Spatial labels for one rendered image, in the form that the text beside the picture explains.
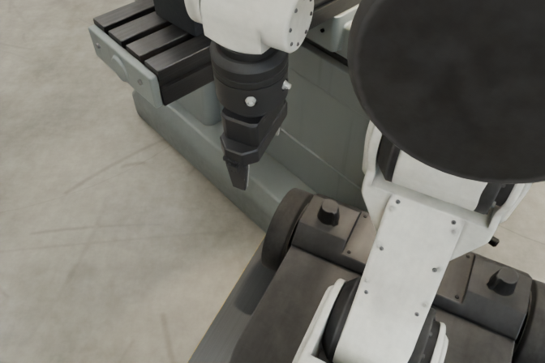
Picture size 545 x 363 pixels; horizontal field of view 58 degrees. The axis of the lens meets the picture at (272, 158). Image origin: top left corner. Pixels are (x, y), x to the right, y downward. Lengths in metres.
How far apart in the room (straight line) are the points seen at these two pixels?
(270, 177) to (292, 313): 0.75
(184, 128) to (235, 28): 1.40
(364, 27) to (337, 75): 1.06
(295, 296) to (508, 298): 0.39
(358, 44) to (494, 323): 0.87
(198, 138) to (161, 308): 0.61
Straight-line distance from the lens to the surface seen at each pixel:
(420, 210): 0.70
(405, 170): 0.62
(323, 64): 1.28
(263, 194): 1.63
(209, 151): 1.79
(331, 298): 0.81
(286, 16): 0.47
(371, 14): 0.20
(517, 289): 1.06
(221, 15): 0.51
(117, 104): 2.32
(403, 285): 0.75
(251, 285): 1.20
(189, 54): 0.91
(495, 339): 1.04
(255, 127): 0.59
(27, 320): 1.77
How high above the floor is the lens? 1.46
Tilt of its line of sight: 47 degrees down
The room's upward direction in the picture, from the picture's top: straight up
